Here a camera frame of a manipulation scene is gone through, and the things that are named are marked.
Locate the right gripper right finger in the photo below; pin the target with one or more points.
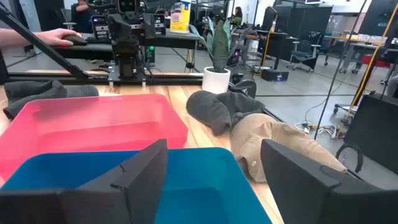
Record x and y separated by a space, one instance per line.
311 193

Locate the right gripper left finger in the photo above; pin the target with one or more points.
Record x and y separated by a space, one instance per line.
124 193

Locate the dark grey cap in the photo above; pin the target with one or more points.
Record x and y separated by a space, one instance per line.
46 93
214 109

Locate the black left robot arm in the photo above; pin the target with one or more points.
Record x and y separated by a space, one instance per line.
126 40

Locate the person's forearm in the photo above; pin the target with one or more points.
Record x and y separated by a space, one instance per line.
15 37

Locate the pink translucent plastic bin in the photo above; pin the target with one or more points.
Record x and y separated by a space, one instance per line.
93 124

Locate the blue translucent plastic bin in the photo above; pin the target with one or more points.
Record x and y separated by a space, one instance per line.
202 186

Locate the black hard case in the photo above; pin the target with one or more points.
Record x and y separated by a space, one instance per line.
376 130

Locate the black thin pole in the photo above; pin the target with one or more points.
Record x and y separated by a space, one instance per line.
335 77

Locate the black floor box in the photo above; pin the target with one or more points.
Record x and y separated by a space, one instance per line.
275 74

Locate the grey office chair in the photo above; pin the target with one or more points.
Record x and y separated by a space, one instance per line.
303 54

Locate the yellow pole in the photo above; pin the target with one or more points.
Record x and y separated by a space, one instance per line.
370 62

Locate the white plant pot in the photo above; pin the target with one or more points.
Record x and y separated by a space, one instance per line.
216 82

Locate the black computer mouse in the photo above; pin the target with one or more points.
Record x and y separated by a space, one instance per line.
75 40

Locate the black office desk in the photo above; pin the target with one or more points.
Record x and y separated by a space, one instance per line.
174 40

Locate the black electronics box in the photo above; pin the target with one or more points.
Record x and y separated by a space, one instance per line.
100 28

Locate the black storage cabinet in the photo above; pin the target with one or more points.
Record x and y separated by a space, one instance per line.
304 25

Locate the person's hand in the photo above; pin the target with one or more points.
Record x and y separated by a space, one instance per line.
56 36

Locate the green snake plant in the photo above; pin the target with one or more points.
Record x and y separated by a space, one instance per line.
221 43

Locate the person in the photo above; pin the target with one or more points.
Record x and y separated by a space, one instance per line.
237 15
82 15

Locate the yellow wipes container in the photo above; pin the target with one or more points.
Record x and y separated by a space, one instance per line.
180 17

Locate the black aluminium table frame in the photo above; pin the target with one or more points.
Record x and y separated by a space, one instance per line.
46 51

